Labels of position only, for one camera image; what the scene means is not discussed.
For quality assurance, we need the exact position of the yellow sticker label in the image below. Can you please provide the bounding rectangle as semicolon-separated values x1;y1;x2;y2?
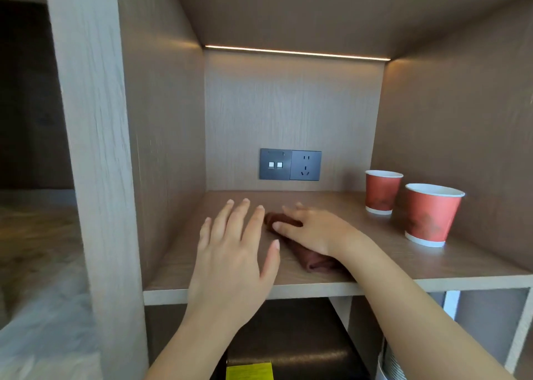
226;362;274;380

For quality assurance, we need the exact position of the brown cloth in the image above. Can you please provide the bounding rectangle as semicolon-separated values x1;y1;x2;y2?
264;212;347;274

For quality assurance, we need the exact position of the white striped container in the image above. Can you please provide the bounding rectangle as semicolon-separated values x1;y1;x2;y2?
376;337;408;380

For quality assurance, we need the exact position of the person's left forearm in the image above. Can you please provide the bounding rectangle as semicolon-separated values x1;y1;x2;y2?
145;305;253;380

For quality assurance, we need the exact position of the person's right hand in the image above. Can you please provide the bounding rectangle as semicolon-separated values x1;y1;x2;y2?
271;202;360;264

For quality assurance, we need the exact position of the person's left hand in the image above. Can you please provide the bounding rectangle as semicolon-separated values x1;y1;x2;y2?
187;198;281;330

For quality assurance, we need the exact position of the wooden shelf cabinet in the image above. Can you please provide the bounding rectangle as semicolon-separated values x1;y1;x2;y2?
43;0;533;380

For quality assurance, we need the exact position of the person's right forearm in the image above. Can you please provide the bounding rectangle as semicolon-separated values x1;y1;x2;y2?
333;230;518;380

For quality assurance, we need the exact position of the black mini fridge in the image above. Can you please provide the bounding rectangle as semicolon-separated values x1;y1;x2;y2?
224;297;372;380

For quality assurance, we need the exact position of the red paper cup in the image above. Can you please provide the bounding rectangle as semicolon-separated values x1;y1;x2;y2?
365;170;404;216
405;183;466;248

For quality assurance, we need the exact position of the LED light strip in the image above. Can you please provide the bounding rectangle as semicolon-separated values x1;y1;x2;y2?
203;44;391;62

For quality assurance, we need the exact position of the grey wall power socket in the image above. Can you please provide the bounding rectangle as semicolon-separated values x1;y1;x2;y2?
290;150;322;182

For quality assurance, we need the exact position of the grey wall switch panel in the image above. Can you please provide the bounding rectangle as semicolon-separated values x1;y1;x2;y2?
259;148;292;181

